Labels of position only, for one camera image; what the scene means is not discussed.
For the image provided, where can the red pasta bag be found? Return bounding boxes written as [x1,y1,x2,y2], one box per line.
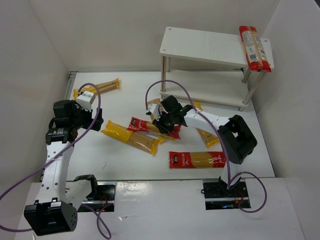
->
[127,117,181,139]
[168,151,226,169]
[238,25,272,73]

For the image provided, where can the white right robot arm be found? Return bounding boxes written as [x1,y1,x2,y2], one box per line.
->
[146,95,258,191]

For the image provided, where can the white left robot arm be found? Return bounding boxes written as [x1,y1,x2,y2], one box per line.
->
[23,96,103,236]

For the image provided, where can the yellow pasta bag centre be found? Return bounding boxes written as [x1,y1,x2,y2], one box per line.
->
[147,98,176,144]

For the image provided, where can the yellow pasta bag left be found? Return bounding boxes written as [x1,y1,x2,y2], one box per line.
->
[101,120,159,156]

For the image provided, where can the red pasta bag front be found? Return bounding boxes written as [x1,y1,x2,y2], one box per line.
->
[168,151,226,169]

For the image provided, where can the yellow pasta bag right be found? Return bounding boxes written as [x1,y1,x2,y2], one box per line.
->
[192,101,221,149]

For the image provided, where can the thin yellow pasta bag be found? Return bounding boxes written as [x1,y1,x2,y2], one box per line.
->
[81,78,120,95]

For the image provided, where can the white two-tier shelf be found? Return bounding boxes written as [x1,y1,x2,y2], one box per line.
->
[159,26,274,111]

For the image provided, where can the red pasta bag on shelf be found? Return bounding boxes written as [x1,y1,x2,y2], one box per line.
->
[238,25,272,73]

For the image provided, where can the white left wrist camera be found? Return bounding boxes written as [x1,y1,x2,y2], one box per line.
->
[75,91,96,112]

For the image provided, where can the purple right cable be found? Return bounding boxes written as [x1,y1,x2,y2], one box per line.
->
[145,79,267,213]

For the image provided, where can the purple cable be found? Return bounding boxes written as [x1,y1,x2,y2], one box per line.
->
[145,79,267,213]
[0,82,112,240]

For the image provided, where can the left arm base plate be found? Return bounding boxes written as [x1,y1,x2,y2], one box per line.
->
[78,181,116,213]

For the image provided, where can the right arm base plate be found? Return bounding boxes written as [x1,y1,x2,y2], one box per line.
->
[200,181,251,210]

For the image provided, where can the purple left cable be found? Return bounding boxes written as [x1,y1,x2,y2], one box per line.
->
[0,82,112,240]

